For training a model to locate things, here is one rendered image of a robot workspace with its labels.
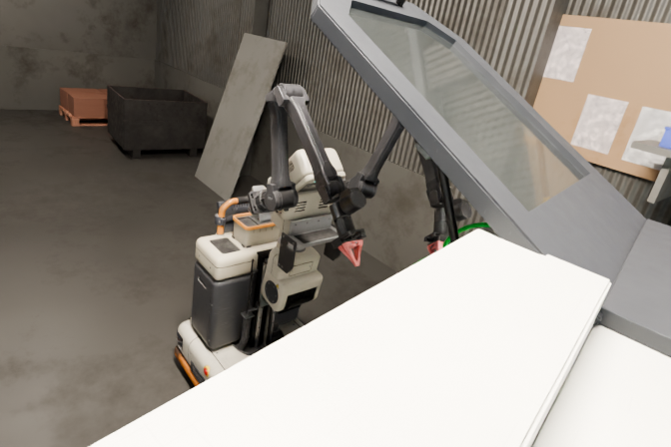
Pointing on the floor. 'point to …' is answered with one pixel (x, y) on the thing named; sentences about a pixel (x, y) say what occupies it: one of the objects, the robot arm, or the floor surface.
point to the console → (403, 362)
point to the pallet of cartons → (84, 106)
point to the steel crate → (156, 119)
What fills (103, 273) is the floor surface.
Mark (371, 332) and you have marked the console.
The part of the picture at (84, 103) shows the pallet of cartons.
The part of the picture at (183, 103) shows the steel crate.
